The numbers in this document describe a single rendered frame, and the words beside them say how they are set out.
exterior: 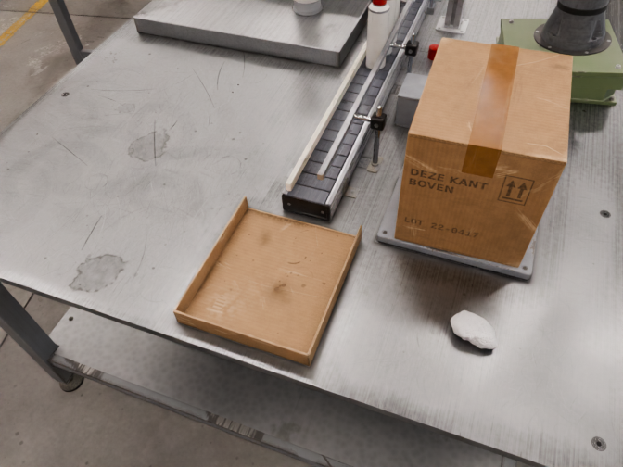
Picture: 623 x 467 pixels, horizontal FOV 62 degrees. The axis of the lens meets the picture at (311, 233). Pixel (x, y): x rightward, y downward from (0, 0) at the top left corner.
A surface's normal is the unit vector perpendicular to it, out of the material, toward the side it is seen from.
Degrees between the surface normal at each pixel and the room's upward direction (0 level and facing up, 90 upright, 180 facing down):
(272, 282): 0
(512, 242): 90
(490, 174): 90
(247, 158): 0
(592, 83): 90
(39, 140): 0
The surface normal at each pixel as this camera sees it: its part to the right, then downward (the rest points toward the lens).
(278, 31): -0.04, -0.64
